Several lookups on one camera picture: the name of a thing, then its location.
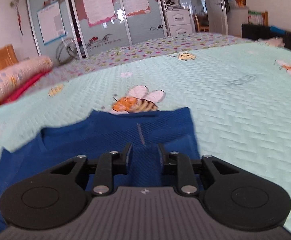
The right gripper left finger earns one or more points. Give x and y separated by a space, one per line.
110 164

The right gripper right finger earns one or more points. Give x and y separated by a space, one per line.
179 165

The blue knit sweater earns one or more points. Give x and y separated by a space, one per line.
103 132

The white clothes on chair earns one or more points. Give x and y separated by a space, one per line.
273 42

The mint bee-print quilt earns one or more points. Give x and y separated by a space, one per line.
239 97

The red pillow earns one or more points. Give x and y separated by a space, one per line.
23 88

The white electric fan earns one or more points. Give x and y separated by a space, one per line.
67 51

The rolled floral duvet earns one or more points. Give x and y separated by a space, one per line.
11 78

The white drawer cabinet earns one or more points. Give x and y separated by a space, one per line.
179 22

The sliding glass wardrobe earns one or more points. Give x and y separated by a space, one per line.
95 25

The wooden headboard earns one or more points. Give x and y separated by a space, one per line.
0 60

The black sofa chair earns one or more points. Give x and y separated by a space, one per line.
255 32

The white door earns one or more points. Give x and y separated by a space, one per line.
217 16

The green white box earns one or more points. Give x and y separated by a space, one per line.
255 17

